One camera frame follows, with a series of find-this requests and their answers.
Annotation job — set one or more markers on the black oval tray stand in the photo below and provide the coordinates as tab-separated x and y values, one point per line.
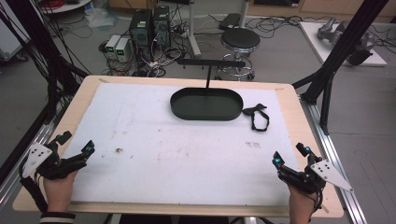
205	105

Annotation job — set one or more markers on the round white table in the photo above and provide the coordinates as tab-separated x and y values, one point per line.
67	6

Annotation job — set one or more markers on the large black computer tower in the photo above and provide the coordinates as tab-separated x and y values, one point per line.
141	34

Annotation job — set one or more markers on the aluminium table rail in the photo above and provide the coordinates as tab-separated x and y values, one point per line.
28	146
333	155

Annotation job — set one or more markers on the white table mat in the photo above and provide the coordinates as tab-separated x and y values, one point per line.
174	155

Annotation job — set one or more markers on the clear plastic bag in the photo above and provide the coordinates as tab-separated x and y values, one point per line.
101	17

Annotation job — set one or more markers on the black bow hair band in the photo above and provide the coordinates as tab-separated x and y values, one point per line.
253	110

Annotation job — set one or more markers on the white power supply box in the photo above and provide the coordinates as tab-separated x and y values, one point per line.
111	45
123	49

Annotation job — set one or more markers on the person's right hand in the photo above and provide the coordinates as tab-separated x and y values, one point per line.
301	205

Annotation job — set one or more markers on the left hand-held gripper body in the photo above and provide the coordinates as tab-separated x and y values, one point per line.
46	166

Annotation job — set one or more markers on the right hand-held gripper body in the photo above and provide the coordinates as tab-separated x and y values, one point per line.
330	172

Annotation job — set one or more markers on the black flat box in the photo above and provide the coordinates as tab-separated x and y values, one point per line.
229	21

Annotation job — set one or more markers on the black round stool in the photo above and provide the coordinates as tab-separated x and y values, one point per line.
240	39

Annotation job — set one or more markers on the white floor board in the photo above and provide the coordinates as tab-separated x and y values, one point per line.
314	40

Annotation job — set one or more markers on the slim black computer tower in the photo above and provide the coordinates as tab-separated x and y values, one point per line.
161	26

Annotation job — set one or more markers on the white table leg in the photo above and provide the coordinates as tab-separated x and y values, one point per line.
193	31

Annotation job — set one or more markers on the person's left hand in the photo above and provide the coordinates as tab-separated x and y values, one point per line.
59	193

